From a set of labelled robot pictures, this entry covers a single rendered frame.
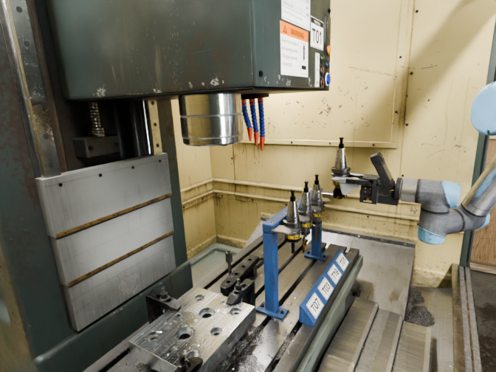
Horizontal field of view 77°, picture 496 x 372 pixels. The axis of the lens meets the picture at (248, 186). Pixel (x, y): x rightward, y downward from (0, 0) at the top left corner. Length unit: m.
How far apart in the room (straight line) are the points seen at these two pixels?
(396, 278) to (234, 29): 1.36
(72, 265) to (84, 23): 0.70
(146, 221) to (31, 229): 0.39
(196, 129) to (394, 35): 1.16
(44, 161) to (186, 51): 0.54
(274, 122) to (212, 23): 1.24
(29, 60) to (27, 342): 0.81
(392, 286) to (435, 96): 0.88
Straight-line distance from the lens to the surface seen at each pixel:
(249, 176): 2.01
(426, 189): 1.05
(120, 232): 1.22
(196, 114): 0.76
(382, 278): 1.69
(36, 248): 1.13
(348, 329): 1.35
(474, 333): 1.42
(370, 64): 1.69
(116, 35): 0.88
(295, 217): 1.00
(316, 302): 1.15
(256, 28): 0.64
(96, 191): 1.13
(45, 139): 1.05
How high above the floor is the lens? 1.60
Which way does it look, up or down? 15 degrees down
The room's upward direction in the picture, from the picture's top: 3 degrees counter-clockwise
